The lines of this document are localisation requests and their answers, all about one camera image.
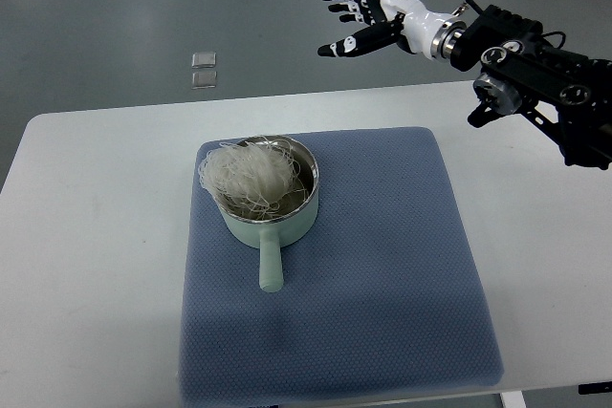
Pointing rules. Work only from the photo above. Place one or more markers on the mint green pot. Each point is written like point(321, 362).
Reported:
point(270, 236)

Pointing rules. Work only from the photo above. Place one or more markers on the white table leg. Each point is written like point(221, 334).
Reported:
point(513, 399)

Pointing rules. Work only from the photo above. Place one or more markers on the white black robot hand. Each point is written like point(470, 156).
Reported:
point(406, 23)

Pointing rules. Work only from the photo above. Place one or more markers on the white vermicelli bundle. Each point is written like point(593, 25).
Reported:
point(254, 180)

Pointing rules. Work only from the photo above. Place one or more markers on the black object at table edge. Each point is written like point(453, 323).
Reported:
point(595, 388)

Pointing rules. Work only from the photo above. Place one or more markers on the upper metal floor plate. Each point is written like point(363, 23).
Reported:
point(203, 60)

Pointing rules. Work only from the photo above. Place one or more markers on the blue textured mat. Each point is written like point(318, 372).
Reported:
point(381, 295)

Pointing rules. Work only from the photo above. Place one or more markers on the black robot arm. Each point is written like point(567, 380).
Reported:
point(566, 96)

